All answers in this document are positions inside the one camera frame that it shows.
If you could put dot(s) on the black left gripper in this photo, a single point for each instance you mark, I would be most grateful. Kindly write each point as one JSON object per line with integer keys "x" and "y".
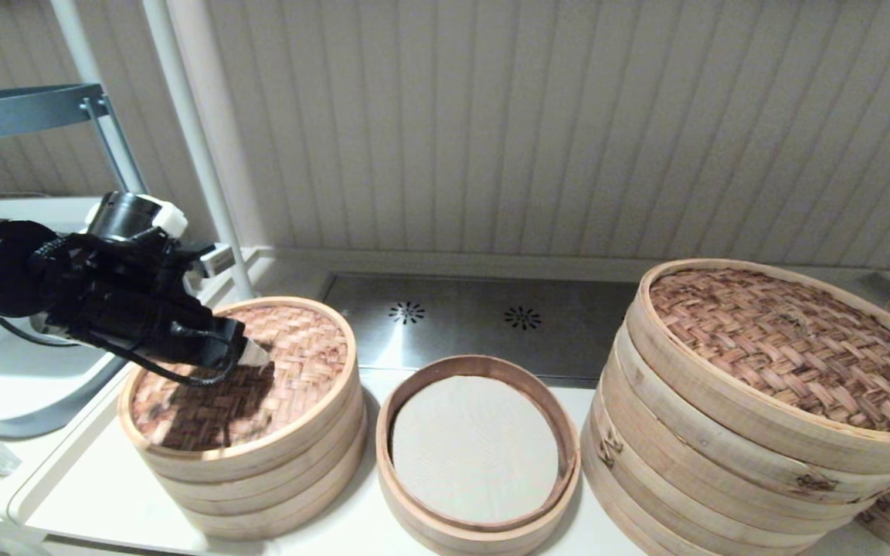
{"x": 144, "y": 309}

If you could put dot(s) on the grey metal cart upright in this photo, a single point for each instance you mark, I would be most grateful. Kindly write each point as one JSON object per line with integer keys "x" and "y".
{"x": 120, "y": 154}

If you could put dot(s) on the grey cart tray, empty rim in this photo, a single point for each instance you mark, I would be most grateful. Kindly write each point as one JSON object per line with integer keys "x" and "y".
{"x": 12, "y": 112}

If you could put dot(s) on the stainless steel vent plate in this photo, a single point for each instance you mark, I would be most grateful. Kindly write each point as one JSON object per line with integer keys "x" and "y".
{"x": 453, "y": 332}

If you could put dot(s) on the small woven bamboo lid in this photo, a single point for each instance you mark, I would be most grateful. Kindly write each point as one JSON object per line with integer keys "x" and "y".
{"x": 298, "y": 363}

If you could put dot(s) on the thick white pole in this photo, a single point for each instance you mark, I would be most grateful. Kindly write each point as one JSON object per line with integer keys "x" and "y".
{"x": 190, "y": 116}

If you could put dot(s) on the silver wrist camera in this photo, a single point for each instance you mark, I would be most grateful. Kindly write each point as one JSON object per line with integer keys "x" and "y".
{"x": 217, "y": 259}

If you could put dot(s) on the thin white pole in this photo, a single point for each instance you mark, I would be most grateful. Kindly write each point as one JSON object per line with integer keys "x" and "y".
{"x": 74, "y": 38}

